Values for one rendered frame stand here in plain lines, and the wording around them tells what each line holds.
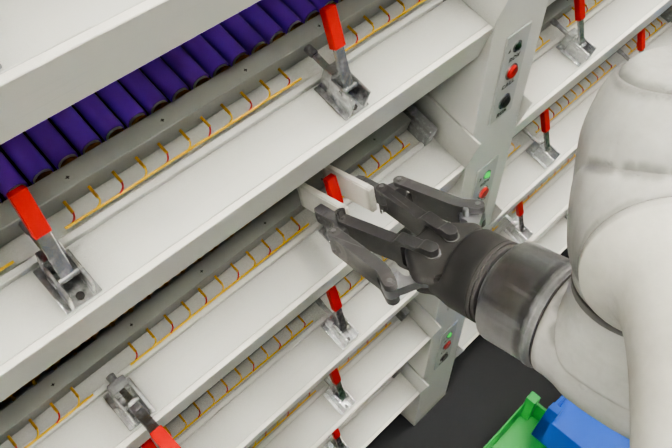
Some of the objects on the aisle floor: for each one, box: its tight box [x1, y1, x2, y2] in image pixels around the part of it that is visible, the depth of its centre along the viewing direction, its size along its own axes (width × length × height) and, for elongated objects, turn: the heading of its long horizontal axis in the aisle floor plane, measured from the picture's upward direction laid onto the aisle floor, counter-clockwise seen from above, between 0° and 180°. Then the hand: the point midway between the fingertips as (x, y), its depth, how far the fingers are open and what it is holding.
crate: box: [531, 395, 630, 448], centre depth 136 cm, size 30×20×8 cm
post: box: [400, 0, 563, 426], centre depth 81 cm, size 20×9×182 cm, turn 44°
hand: (336, 196), depth 74 cm, fingers open, 3 cm apart
